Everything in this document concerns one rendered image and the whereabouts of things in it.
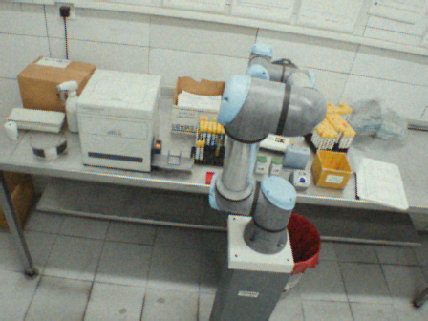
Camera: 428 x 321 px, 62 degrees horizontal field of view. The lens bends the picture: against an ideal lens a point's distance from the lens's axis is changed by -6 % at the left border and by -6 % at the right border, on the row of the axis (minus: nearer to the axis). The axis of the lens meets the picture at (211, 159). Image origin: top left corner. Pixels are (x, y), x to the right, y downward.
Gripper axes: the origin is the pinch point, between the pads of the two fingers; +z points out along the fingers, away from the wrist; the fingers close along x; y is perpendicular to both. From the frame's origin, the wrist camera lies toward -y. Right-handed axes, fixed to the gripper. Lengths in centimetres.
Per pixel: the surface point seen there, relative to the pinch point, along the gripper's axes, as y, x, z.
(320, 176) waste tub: -32.4, 3.4, 14.4
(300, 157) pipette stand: -24.5, -5.9, 13.1
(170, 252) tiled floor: 28, -18, 108
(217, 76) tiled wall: 15, -57, 7
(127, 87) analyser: 49, -5, -9
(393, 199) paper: -66, 7, 19
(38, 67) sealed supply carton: 100, -34, 2
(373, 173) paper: -62, -9, 19
